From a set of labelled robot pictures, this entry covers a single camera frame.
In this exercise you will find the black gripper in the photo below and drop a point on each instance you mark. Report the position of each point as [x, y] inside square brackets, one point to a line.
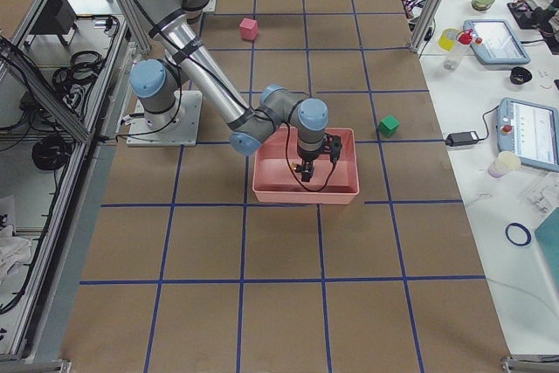
[308, 160]

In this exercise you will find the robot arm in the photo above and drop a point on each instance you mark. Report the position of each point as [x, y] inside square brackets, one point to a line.
[155, 80]

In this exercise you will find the pink plastic tray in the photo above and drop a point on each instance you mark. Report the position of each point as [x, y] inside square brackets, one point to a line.
[273, 181]

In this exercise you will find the green foam cube right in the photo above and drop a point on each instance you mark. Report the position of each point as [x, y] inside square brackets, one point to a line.
[388, 125]

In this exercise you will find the black power brick right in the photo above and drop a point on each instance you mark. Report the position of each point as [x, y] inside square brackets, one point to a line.
[465, 138]

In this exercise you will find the pink foam cube centre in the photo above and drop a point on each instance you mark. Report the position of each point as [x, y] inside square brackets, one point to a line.
[248, 29]

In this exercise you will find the teach pendant near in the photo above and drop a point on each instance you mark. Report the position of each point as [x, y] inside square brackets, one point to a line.
[530, 131]

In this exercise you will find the teach pendant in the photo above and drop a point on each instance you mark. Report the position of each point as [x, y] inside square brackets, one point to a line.
[499, 45]
[530, 131]

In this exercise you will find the teach pendant far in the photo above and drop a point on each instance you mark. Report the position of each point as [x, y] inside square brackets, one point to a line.
[499, 45]

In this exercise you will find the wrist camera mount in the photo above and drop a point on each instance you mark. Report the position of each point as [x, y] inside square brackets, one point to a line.
[333, 147]

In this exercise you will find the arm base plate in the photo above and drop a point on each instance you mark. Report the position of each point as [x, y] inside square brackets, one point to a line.
[173, 128]

